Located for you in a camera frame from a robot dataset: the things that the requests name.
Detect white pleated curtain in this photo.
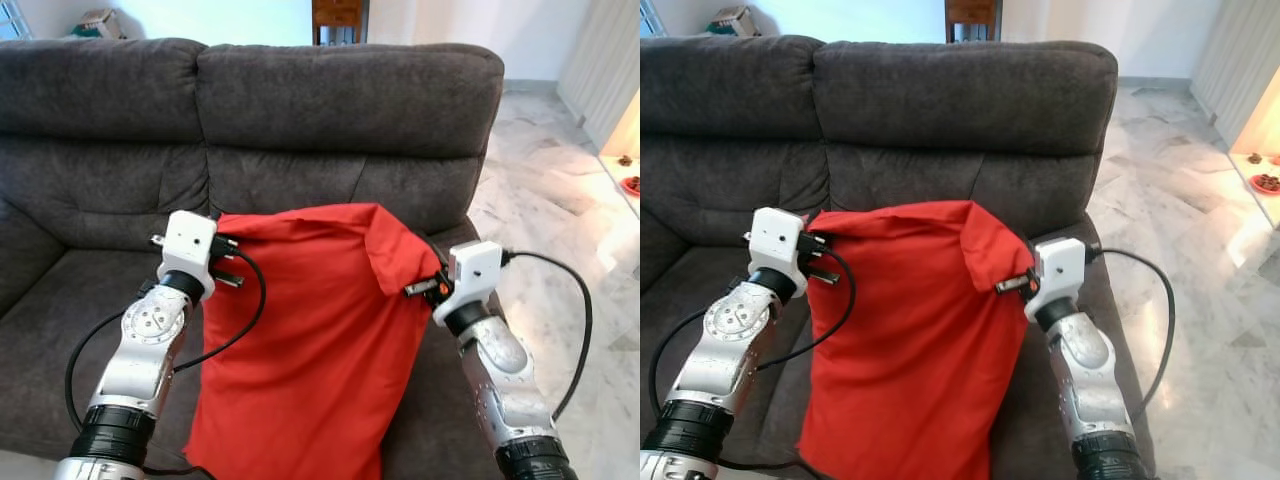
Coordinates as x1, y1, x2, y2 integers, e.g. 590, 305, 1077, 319
1190, 0, 1280, 151
556, 0, 641, 151

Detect brown wooden chair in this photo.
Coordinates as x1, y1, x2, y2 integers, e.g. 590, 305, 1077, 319
944, 0, 1001, 44
312, 0, 371, 46

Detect dark grey fabric sofa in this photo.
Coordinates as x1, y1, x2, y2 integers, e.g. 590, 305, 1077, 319
0, 38, 506, 480
640, 35, 1161, 480

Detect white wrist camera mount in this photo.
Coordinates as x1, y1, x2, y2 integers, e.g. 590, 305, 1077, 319
743, 207, 809, 293
150, 210, 219, 299
1025, 237, 1089, 321
432, 240, 504, 326

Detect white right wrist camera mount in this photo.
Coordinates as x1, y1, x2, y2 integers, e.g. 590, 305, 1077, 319
1025, 237, 1089, 321
432, 240, 504, 326

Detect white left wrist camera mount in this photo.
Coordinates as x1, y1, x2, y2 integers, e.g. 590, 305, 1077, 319
743, 207, 809, 293
150, 210, 219, 299

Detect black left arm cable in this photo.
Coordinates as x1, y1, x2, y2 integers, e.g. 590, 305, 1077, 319
65, 248, 268, 436
650, 245, 856, 401

